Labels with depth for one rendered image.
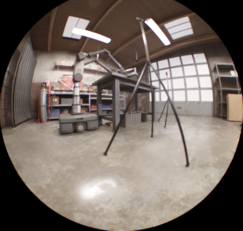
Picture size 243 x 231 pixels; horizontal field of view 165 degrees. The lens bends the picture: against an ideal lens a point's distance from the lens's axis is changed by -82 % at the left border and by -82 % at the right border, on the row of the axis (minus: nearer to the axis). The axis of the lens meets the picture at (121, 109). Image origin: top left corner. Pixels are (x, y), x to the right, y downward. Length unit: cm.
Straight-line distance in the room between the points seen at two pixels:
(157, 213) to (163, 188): 15
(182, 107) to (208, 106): 125
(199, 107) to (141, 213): 388
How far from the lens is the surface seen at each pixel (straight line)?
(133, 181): 53
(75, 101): 147
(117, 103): 124
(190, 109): 399
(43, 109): 247
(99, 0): 277
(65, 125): 128
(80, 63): 161
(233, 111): 333
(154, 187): 51
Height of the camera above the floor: 41
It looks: 3 degrees down
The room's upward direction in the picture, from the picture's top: straight up
